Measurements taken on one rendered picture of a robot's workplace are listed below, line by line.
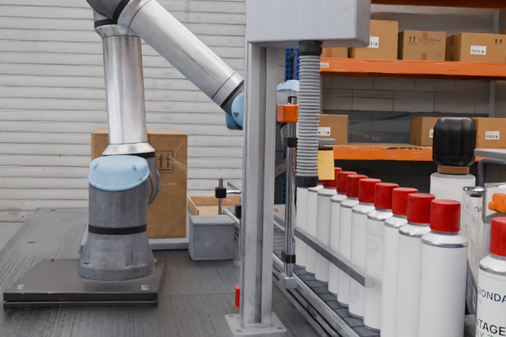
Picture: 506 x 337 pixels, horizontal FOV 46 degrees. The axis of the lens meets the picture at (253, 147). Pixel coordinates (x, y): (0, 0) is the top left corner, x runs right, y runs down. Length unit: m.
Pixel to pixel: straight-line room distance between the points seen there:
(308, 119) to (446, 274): 0.29
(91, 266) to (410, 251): 0.67
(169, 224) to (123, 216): 0.39
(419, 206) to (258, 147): 0.31
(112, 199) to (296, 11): 0.53
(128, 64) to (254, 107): 0.46
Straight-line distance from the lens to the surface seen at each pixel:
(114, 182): 1.18
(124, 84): 1.33
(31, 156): 5.59
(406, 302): 0.77
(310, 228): 1.11
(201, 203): 2.17
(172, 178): 1.54
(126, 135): 1.32
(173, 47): 1.19
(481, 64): 5.21
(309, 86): 0.85
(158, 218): 1.55
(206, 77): 1.18
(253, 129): 0.94
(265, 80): 0.96
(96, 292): 1.12
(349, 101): 5.69
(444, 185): 1.21
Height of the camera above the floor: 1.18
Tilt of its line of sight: 4 degrees down
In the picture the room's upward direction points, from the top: 1 degrees clockwise
